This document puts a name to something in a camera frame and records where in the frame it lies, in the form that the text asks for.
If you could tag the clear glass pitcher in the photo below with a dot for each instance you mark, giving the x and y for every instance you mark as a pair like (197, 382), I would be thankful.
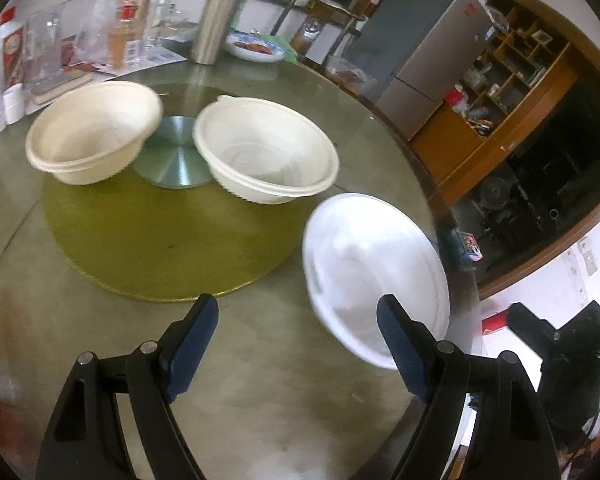
(45, 45)

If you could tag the cream disposable bowl with tab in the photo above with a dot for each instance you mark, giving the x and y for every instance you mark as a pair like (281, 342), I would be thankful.
(265, 160)

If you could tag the colourful small box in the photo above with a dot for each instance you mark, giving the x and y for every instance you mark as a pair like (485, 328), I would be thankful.
(470, 247)

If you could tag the wooden shelf cabinet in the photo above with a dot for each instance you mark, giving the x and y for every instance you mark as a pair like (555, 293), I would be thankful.
(480, 152)

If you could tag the clear plastic packaging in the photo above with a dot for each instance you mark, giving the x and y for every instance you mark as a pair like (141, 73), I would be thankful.
(95, 25)

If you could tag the grey refrigerator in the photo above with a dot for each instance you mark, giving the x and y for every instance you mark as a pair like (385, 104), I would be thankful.
(420, 50)

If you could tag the dark hardcover book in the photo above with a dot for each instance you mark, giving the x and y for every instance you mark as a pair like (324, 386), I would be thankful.
(60, 87)

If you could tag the small plate with food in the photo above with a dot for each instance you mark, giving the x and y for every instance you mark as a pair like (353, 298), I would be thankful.
(255, 47)

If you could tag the golden lazy susan turntable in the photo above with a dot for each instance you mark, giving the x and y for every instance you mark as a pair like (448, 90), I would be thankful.
(155, 240)

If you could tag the small white bottle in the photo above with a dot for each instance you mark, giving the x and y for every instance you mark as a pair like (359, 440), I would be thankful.
(14, 105)

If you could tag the glass jar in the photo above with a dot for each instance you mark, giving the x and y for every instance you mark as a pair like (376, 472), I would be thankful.
(312, 35)

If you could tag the amber liquid bottle red cap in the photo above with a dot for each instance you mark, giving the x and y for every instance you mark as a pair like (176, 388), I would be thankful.
(121, 45)

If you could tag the stainless steel thermos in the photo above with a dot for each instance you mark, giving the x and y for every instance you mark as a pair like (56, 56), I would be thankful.
(212, 20)

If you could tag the printed paper leaflet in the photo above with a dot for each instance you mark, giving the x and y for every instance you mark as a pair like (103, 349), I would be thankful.
(155, 57)

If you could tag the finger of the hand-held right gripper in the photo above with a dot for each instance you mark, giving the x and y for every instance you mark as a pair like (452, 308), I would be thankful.
(587, 325)
(527, 320)

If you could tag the small white disposable bowl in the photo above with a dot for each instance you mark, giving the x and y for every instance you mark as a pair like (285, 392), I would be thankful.
(375, 270)

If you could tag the orange labelled jar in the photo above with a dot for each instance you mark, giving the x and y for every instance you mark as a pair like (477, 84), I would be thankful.
(132, 0)

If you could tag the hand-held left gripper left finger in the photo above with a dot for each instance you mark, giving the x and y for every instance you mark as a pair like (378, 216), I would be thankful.
(192, 345)

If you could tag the clear plastic container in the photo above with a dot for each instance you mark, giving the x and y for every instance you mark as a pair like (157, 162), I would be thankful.
(350, 72)

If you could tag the red plastic bag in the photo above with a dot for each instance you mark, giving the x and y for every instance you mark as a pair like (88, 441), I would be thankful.
(455, 97)

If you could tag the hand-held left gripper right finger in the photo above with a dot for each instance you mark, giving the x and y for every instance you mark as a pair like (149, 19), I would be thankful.
(405, 355)

